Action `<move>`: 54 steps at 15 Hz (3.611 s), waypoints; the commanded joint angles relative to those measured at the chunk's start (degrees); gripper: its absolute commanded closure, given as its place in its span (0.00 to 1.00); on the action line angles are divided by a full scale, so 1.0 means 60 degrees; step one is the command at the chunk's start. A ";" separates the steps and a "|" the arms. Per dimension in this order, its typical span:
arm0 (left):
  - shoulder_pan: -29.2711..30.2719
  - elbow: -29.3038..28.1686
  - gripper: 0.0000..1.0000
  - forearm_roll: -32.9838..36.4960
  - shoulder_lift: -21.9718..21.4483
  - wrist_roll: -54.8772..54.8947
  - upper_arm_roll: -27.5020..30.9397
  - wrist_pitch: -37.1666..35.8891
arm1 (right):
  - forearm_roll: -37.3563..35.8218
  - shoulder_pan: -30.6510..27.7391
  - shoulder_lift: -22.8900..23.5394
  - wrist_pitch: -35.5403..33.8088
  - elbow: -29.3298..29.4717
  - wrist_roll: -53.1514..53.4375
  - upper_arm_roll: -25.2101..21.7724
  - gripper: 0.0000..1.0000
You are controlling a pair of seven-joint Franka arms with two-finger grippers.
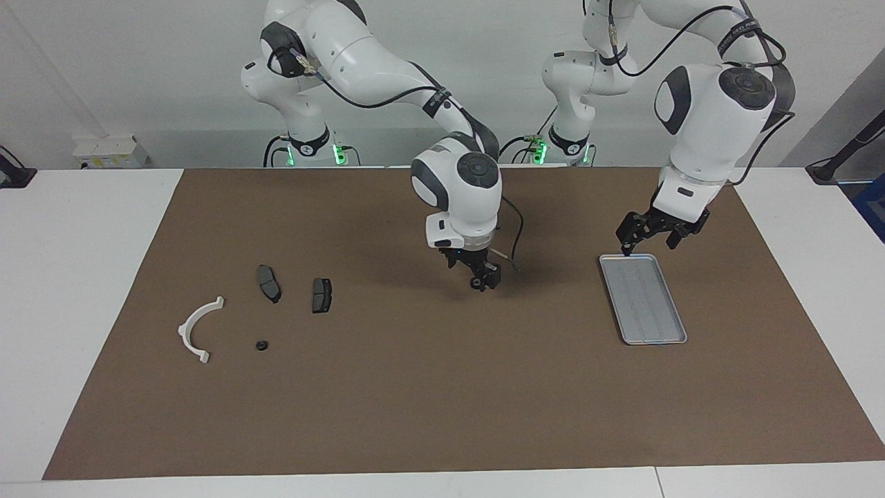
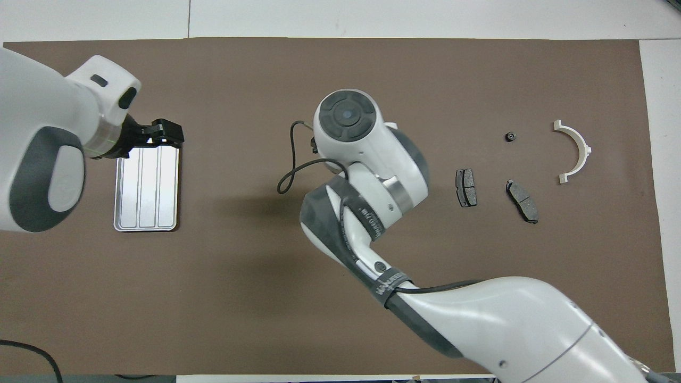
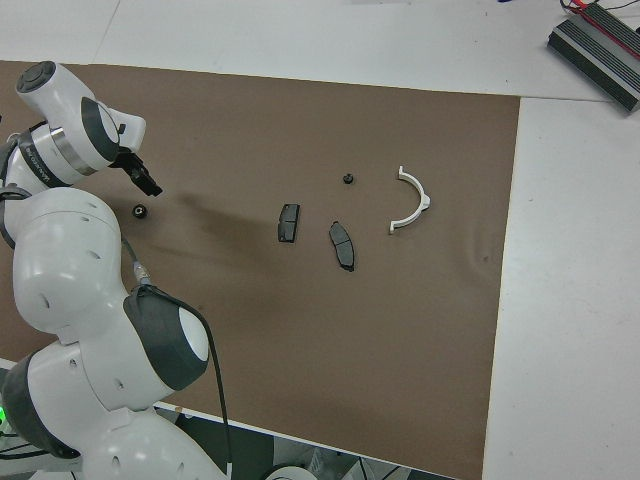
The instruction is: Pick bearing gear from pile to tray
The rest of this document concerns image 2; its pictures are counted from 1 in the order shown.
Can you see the silver metal tray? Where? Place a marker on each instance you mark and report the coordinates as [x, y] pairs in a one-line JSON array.
[[147, 191]]

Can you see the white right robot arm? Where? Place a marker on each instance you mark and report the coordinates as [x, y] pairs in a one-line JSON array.
[[505, 319]]

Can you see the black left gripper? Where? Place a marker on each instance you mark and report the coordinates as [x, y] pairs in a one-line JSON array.
[[135, 138]]

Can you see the white curved plastic bracket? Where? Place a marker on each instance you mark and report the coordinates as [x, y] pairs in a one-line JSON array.
[[580, 141]]

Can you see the elongated grey brake pad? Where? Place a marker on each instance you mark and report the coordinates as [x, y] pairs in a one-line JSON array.
[[522, 201]]

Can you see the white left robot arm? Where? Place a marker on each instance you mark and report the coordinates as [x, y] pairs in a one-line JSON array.
[[32, 106]]

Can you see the brown table mat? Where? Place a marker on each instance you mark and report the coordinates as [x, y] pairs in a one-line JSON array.
[[239, 298]]

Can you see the small black bearing gear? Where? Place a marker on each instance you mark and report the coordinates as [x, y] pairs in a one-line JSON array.
[[509, 136]]

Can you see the rectangular grey brake pad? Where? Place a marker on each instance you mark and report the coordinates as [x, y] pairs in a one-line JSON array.
[[466, 187]]

